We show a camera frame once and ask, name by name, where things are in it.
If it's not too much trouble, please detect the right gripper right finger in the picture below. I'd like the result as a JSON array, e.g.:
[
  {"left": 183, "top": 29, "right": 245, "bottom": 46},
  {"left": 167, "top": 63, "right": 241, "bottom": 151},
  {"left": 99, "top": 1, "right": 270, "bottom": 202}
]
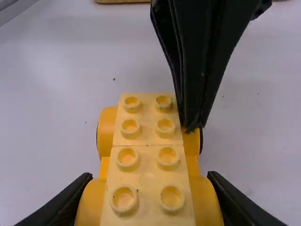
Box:
[{"left": 206, "top": 170, "right": 289, "bottom": 226}]

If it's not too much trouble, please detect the yellow toy car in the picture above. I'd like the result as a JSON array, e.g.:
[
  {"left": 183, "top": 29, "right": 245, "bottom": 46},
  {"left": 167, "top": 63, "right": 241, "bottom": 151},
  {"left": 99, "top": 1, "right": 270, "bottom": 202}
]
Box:
[{"left": 95, "top": 92, "right": 224, "bottom": 226}]

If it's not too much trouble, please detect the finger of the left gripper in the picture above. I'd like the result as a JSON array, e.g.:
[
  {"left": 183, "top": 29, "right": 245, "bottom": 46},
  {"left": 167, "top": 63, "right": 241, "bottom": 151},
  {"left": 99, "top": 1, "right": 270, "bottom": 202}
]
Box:
[
  {"left": 149, "top": 0, "right": 214, "bottom": 135},
  {"left": 199, "top": 0, "right": 273, "bottom": 129}
]

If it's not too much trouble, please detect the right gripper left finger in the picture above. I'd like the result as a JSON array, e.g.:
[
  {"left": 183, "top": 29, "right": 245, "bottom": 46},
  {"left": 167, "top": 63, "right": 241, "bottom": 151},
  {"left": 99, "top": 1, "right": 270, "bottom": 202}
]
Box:
[{"left": 14, "top": 172, "right": 94, "bottom": 226}]

